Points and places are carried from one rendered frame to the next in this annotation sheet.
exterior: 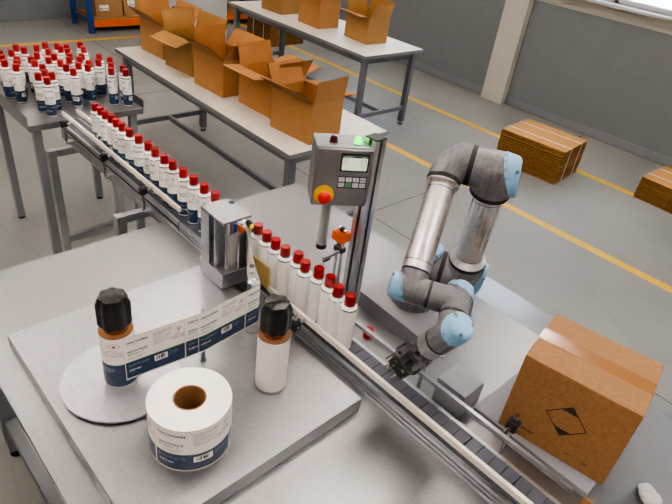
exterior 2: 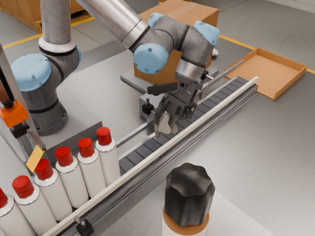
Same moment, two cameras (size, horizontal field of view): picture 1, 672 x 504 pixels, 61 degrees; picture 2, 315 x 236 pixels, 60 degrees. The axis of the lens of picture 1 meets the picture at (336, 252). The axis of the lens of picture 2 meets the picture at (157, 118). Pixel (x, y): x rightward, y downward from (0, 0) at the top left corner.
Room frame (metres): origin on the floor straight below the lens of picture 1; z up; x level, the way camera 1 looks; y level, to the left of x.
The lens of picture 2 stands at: (1.18, 0.40, 1.55)
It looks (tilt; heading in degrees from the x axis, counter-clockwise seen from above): 42 degrees down; 273
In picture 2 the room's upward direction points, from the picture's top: straight up
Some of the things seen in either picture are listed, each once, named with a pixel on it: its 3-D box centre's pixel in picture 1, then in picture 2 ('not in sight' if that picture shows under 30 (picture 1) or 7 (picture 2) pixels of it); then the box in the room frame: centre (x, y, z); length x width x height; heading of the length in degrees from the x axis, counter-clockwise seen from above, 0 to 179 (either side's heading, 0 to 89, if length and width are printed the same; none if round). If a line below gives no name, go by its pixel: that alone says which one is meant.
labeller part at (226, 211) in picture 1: (226, 210); not in sight; (1.61, 0.38, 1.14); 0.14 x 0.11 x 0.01; 47
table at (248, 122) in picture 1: (236, 137); not in sight; (3.96, 0.85, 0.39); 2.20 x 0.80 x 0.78; 47
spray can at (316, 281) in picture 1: (316, 293); (52, 190); (1.45, 0.04, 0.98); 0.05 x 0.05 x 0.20
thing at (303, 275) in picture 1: (303, 286); (35, 208); (1.47, 0.09, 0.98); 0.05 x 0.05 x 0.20
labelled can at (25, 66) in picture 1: (52, 70); not in sight; (3.15, 1.75, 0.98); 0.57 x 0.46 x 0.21; 137
